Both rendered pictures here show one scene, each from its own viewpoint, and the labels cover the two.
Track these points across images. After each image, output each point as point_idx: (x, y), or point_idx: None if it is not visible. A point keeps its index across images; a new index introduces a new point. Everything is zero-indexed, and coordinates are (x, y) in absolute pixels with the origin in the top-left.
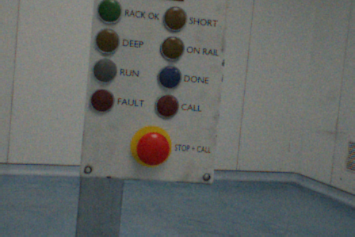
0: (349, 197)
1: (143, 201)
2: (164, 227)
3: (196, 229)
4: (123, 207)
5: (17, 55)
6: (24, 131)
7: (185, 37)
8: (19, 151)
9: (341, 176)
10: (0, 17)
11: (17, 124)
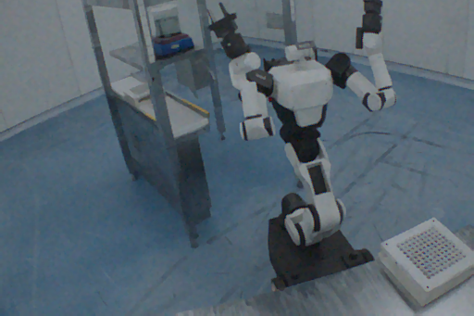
0: (272, 43)
1: (177, 85)
2: (205, 94)
3: (219, 89)
4: (172, 93)
5: (64, 29)
6: (83, 73)
7: (311, 59)
8: (84, 86)
9: (265, 32)
10: (47, 10)
11: (78, 70)
